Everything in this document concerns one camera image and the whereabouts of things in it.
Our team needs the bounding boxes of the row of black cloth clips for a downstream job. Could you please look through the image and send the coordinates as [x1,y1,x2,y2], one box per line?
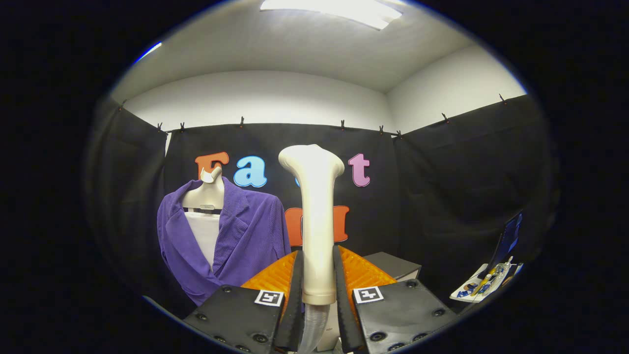
[118,93,507,141]

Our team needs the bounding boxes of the white garment steamer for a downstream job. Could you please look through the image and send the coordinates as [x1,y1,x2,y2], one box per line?
[278,144,345,354]

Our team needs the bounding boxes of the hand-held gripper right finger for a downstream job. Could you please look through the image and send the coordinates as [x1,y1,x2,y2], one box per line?
[333,245,460,354]

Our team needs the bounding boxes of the white side table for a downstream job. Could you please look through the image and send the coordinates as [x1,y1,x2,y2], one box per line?
[450,261,524,303]

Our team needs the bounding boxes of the cream clothes hanger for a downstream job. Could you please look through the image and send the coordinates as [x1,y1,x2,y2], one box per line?
[182,166,225,213]

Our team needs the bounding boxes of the purple corduroy jacket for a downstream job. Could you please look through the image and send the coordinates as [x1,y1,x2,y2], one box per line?
[156,177,291,306]

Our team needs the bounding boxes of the ceiling light panel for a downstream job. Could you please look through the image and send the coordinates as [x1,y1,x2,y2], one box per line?
[259,0,403,31]

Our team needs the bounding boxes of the yellow bottle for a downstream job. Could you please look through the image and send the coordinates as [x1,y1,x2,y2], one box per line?
[474,271,496,295]

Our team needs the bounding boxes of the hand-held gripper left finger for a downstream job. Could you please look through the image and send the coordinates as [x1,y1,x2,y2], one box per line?
[183,250,304,354]

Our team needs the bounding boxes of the grey cabinet with dark top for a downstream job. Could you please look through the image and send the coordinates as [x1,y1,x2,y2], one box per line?
[317,252,422,352]

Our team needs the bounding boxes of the dark computer monitor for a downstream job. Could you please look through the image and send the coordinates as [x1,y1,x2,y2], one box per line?
[491,212,523,268]

